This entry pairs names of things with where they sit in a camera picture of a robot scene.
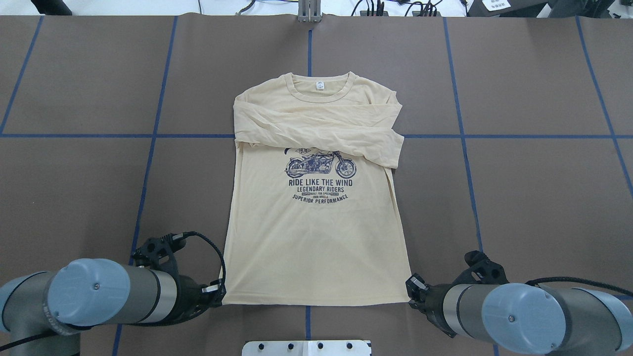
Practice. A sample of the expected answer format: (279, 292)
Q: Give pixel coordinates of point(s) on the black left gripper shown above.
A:
(188, 291)

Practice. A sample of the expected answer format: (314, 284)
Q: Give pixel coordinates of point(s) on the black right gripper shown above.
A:
(433, 300)

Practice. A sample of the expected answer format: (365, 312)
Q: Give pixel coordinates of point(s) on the cream long-sleeve graphic shirt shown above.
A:
(314, 218)

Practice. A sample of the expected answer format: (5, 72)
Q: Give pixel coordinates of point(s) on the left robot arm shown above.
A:
(45, 313)

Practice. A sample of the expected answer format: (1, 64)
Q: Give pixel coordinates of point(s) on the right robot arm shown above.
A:
(526, 319)

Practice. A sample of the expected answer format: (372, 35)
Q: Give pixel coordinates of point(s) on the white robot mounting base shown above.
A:
(308, 348)

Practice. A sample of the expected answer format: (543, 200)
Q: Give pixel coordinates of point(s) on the black power adapter box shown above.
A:
(505, 8)

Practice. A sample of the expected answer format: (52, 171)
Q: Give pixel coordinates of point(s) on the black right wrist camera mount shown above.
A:
(481, 270)

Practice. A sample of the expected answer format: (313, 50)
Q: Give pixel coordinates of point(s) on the aluminium frame post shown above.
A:
(309, 11)

